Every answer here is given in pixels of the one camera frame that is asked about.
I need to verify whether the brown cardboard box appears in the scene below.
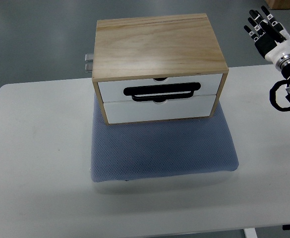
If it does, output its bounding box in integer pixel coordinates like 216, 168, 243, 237
265, 0, 290, 10

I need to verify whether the black looped cable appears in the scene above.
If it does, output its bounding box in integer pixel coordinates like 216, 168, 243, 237
269, 78, 290, 111

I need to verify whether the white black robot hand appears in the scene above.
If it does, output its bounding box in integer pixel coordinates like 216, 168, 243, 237
244, 6, 290, 65

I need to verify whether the blue mesh cushion mat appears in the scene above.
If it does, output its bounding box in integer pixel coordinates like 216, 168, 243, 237
91, 102, 239, 182

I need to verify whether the white lower drawer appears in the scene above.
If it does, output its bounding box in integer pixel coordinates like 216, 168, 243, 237
104, 95, 216, 124

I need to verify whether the upper grey metal clamp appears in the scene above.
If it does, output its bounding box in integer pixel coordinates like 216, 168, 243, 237
85, 54, 94, 62

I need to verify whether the lower grey metal clamp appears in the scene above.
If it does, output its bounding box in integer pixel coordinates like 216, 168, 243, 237
85, 63, 93, 73

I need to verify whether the wooden drawer cabinet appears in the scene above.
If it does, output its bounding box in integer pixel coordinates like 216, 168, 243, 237
92, 13, 229, 124

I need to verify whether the white drawer black handle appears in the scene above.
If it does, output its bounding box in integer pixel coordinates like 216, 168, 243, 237
98, 74, 223, 102

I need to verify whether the grey metal clamp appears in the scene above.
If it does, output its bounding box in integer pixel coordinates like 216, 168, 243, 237
85, 54, 94, 62
85, 63, 93, 73

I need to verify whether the white table leg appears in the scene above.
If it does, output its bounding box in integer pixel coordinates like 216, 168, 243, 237
243, 228, 258, 238

